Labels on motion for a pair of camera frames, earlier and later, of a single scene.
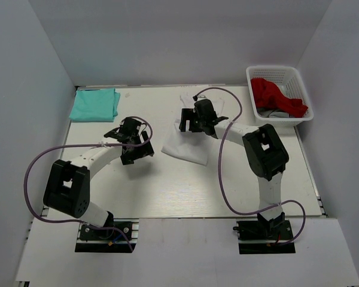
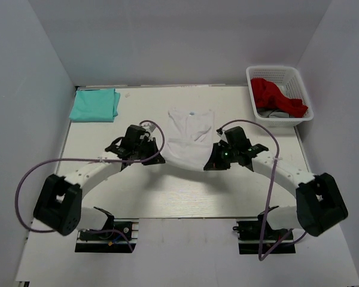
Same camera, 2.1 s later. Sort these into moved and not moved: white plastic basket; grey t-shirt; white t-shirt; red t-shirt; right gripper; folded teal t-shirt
Moved: right gripper; white t-shirt
Not moved: white plastic basket; grey t-shirt; red t-shirt; folded teal t-shirt
